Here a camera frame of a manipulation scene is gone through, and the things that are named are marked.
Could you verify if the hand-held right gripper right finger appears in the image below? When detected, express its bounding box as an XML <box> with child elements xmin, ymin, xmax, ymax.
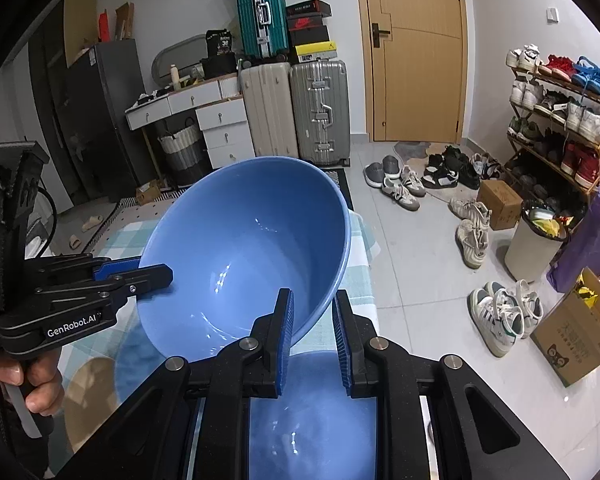
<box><xmin>332</xmin><ymin>290</ymin><xmax>571</xmax><ymax>480</ymax></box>

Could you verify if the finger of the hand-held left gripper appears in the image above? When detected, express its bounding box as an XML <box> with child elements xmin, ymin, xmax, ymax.
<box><xmin>92</xmin><ymin>264</ymin><xmax>174</xmax><ymax>306</ymax></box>
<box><xmin>91</xmin><ymin>256</ymin><xmax>142</xmax><ymax>282</ymax></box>

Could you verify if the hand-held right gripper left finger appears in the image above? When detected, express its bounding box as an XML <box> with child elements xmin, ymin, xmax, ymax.
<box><xmin>55</xmin><ymin>288</ymin><xmax>295</xmax><ymax>480</ymax></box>

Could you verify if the blue bowl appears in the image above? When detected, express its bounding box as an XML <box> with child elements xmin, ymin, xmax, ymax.
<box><xmin>114</xmin><ymin>330</ymin><xmax>381</xmax><ymax>480</ymax></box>
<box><xmin>137</xmin><ymin>156</ymin><xmax>352</xmax><ymax>361</ymax></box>

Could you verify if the person's left forearm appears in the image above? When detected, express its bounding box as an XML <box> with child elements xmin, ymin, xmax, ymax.
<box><xmin>0</xmin><ymin>385</ymin><xmax>51</xmax><ymax>480</ymax></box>

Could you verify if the person's left hand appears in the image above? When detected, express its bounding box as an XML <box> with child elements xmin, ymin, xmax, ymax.
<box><xmin>0</xmin><ymin>347</ymin><xmax>66</xmax><ymax>418</ymax></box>

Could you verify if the teal checked tablecloth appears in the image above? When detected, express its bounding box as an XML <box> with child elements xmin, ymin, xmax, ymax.
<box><xmin>45</xmin><ymin>210</ymin><xmax>381</xmax><ymax>480</ymax></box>

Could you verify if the dotted floor rug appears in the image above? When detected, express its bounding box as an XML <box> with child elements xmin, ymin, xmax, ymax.
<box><xmin>87</xmin><ymin>195</ymin><xmax>181</xmax><ymax>261</ymax></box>

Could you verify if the small cardboard box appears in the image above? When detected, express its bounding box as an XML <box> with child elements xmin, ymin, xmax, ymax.
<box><xmin>136</xmin><ymin>180</ymin><xmax>163</xmax><ymax>206</ymax></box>

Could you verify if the grey white woven basket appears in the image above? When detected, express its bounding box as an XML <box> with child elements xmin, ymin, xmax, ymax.
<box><xmin>157</xmin><ymin>125</ymin><xmax>211</xmax><ymax>186</ymax></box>

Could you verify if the dark grey refrigerator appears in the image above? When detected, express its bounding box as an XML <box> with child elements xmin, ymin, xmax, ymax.
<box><xmin>55</xmin><ymin>40</ymin><xmax>153</xmax><ymax>203</ymax></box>

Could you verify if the black wardrobe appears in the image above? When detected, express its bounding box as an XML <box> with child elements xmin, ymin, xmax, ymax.
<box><xmin>27</xmin><ymin>0</ymin><xmax>98</xmax><ymax>211</ymax></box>

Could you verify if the white drawer dresser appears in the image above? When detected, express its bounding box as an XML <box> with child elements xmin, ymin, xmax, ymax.
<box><xmin>126</xmin><ymin>76</ymin><xmax>256</xmax><ymax>171</ymax></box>

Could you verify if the scattered shoes group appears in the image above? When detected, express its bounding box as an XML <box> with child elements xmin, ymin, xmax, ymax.
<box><xmin>364</xmin><ymin>142</ymin><xmax>546</xmax><ymax>358</ymax></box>

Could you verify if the beige suitcase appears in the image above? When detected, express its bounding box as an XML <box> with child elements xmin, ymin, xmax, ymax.
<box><xmin>240</xmin><ymin>62</ymin><xmax>301</xmax><ymax>161</ymax></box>

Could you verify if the brown door mat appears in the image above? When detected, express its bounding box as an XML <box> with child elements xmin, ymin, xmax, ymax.
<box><xmin>394</xmin><ymin>141</ymin><xmax>431</xmax><ymax>161</ymax></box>

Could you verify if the white trash bin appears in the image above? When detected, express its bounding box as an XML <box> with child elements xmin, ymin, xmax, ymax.
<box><xmin>504</xmin><ymin>200</ymin><xmax>571</xmax><ymax>283</ymax></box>

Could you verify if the brown sealed cardboard box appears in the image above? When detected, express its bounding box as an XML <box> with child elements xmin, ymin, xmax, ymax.
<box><xmin>476</xmin><ymin>179</ymin><xmax>524</xmax><ymax>231</ymax></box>

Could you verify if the oval mirror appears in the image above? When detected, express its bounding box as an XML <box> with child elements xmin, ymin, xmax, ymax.
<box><xmin>151</xmin><ymin>34</ymin><xmax>208</xmax><ymax>81</ymax></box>

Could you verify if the large printed cardboard box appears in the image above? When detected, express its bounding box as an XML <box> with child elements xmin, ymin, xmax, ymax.
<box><xmin>530</xmin><ymin>267</ymin><xmax>600</xmax><ymax>388</ymax></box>

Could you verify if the black bag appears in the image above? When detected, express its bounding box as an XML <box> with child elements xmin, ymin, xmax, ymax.
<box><xmin>201</xmin><ymin>30</ymin><xmax>238</xmax><ymax>80</ymax></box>

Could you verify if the silver suitcase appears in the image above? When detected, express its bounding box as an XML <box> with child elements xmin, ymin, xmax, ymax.
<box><xmin>289</xmin><ymin>59</ymin><xmax>352</xmax><ymax>166</ymax></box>

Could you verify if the tall brown carton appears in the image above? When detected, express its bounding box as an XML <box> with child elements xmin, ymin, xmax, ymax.
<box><xmin>114</xmin><ymin>2</ymin><xmax>136</xmax><ymax>41</ymax></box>

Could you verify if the purple plastic bag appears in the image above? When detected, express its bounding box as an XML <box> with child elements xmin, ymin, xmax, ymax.
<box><xmin>547</xmin><ymin>185</ymin><xmax>600</xmax><ymax>293</ymax></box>

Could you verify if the teal suitcase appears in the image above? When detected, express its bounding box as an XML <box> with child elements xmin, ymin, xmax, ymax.
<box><xmin>235</xmin><ymin>0</ymin><xmax>290</xmax><ymax>61</ymax></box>

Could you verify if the yellow black shoe box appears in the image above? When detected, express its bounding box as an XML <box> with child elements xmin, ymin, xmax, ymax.
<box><xmin>295</xmin><ymin>41</ymin><xmax>338</xmax><ymax>63</ymax></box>

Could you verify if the wooden door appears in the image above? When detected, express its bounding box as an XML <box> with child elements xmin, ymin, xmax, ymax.
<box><xmin>354</xmin><ymin>0</ymin><xmax>468</xmax><ymax>143</ymax></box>

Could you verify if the black red shoe box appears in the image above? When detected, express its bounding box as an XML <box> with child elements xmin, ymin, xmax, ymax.
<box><xmin>286</xmin><ymin>0</ymin><xmax>332</xmax><ymax>18</ymax></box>

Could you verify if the shoe rack with shoes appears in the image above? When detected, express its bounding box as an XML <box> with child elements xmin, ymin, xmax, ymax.
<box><xmin>505</xmin><ymin>45</ymin><xmax>600</xmax><ymax>196</ymax></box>

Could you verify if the black cable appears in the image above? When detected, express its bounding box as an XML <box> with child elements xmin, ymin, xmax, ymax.
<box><xmin>30</xmin><ymin>185</ymin><xmax>57</xmax><ymax>261</ymax></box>

